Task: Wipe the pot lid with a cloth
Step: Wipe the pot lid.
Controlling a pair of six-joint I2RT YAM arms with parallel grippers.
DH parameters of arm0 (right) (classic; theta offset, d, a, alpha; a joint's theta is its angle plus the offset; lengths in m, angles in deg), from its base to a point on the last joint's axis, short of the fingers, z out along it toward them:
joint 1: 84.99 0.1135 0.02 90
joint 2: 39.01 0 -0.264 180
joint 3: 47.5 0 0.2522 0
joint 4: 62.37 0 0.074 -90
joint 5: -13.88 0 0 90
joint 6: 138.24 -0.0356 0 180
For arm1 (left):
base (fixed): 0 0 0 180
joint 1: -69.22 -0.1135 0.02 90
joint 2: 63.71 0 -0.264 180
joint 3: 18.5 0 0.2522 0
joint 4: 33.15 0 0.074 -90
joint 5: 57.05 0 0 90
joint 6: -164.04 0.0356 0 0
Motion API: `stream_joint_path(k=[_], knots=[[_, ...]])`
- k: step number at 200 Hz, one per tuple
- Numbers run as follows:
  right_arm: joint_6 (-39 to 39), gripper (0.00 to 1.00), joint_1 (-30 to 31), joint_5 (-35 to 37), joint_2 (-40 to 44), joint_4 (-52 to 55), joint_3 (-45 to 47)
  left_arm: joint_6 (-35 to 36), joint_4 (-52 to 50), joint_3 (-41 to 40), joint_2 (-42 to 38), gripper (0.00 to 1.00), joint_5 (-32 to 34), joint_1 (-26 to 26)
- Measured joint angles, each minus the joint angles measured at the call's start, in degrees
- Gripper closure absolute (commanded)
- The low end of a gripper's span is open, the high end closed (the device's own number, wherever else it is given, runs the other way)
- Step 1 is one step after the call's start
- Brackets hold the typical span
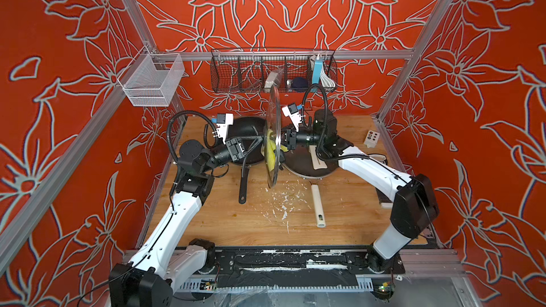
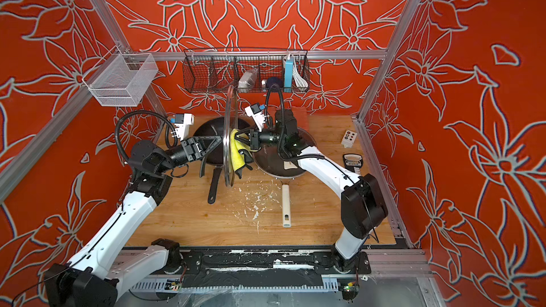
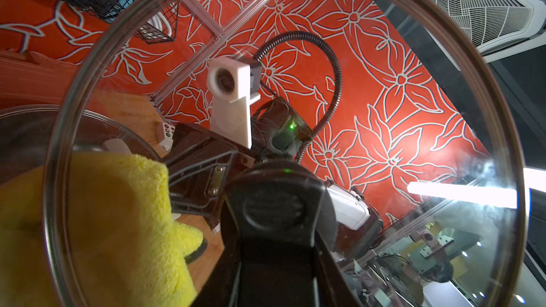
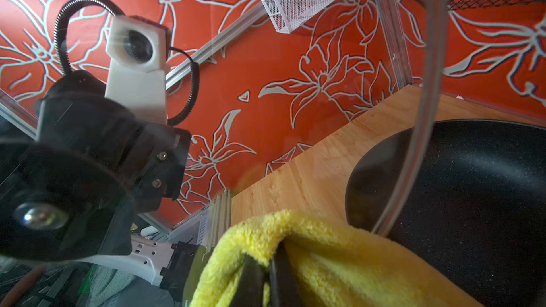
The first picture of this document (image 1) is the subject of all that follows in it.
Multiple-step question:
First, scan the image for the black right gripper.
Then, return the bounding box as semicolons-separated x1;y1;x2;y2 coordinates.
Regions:
267;127;326;155

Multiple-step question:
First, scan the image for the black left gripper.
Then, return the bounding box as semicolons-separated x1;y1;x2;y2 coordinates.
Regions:
200;138;263;177

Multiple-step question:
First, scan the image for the yellow microfiber cloth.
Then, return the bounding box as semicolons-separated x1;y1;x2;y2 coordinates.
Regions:
264;129;288;171

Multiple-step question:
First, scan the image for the glass pot lid black knob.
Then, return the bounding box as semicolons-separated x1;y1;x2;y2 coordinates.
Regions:
262;85;282;188

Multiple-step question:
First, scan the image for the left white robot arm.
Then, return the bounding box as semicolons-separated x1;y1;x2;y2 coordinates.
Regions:
109;137;249;306

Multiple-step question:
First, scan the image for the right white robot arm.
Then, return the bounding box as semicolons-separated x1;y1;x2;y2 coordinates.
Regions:
273;104;439;273

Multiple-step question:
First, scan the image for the black frying pan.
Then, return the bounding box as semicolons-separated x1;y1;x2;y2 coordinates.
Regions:
227;117;266;204

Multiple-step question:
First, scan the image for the dark blue round object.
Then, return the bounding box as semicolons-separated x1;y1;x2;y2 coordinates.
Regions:
291;77;309;92

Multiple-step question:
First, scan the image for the white packet in basket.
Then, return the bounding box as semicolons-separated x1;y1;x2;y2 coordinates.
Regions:
264;68;284;92

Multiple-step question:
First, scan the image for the light blue box in basket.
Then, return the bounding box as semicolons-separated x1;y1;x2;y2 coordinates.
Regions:
310;56;323;85

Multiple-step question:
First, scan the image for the white remote with buttons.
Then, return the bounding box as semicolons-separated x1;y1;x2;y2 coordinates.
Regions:
364;130;380;148

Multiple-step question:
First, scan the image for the glass lid with beige handle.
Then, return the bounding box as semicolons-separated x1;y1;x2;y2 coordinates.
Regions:
281;137;339;179

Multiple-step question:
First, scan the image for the white cable bundle in basket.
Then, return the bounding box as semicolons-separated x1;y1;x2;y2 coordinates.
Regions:
319;61;336;92

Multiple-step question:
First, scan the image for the black wire wall basket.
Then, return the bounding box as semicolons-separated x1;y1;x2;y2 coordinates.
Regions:
210;48;338;94

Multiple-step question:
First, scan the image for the white mesh wall basket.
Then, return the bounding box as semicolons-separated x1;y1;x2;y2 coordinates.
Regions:
118;54;185;107

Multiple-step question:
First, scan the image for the black long-handled peeler tool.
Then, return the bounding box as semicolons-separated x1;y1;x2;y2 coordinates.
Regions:
369;153;392;209

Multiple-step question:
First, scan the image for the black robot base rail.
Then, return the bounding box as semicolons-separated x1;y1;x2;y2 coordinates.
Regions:
194;245;405;289

